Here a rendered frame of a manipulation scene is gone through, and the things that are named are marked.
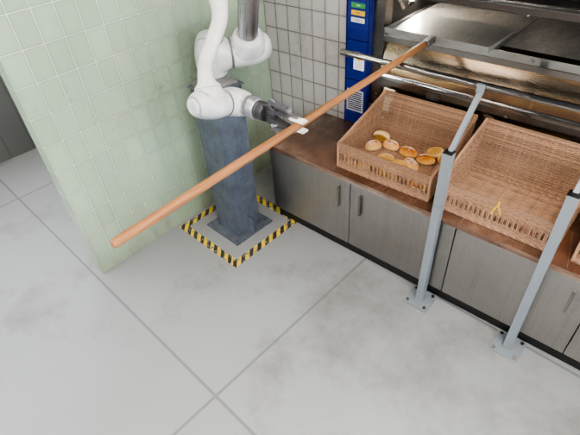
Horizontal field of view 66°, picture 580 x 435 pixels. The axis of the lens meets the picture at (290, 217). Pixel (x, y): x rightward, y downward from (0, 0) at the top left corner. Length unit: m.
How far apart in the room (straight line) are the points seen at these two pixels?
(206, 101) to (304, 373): 1.35
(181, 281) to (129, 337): 0.43
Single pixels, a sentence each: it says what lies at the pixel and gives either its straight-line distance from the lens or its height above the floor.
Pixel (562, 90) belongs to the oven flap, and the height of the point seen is 1.05.
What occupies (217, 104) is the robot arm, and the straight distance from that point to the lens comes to 1.75.
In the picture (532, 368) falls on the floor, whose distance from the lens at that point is 2.52.
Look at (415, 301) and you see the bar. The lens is 2.59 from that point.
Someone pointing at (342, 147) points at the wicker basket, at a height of 0.72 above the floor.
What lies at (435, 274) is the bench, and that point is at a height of 0.19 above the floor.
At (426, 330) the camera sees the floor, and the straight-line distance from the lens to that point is 2.49.
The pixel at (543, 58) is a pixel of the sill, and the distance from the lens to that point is 2.37.
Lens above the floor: 1.99
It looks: 40 degrees down
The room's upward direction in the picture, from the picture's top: 4 degrees counter-clockwise
